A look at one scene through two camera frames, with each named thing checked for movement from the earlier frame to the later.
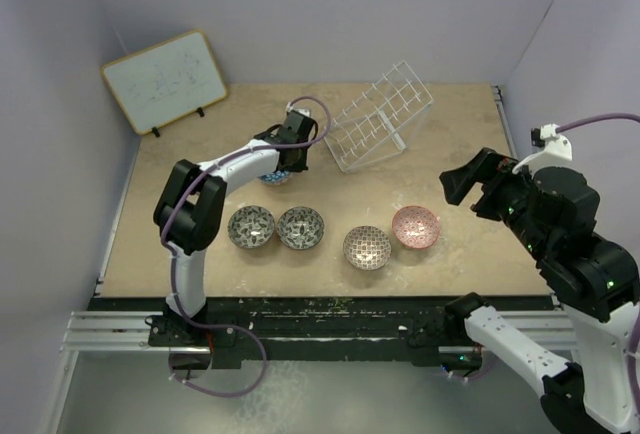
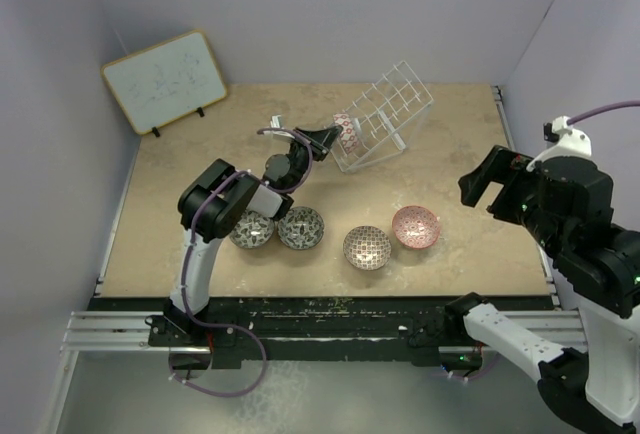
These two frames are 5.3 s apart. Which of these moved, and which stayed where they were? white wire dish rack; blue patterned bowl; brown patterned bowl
Moved: blue patterned bowl
Stayed: brown patterned bowl; white wire dish rack
